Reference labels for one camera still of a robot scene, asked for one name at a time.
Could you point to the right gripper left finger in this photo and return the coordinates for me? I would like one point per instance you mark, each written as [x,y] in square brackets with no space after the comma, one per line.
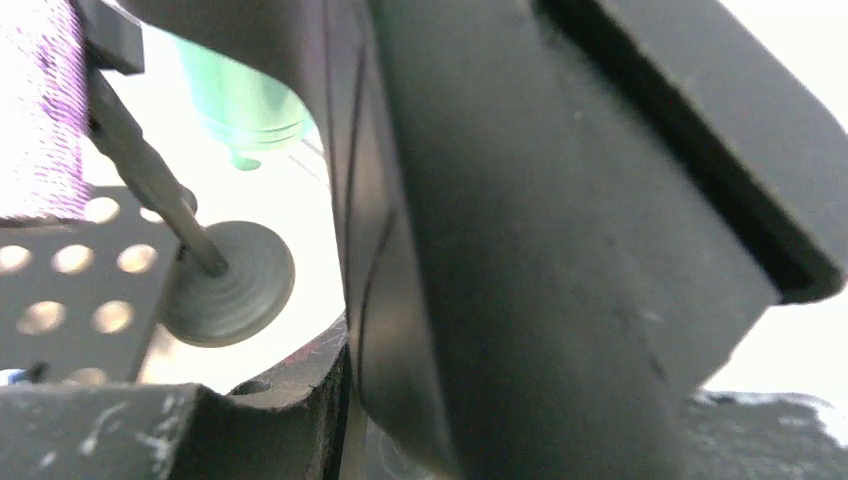
[278,425]

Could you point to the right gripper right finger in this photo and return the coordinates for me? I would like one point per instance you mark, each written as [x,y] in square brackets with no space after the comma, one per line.
[746,435]

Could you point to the black music stand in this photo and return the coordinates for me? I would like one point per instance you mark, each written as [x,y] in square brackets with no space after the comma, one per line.
[555,220]

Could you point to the green microphone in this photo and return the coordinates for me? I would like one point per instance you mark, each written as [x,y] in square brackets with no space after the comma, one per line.
[249,112]

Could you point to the purple glitter microphone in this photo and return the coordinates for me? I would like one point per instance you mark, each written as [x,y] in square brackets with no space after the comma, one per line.
[44,114]

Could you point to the black round mic stand rear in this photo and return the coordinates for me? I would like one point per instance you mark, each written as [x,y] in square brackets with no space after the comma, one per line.
[238,275]

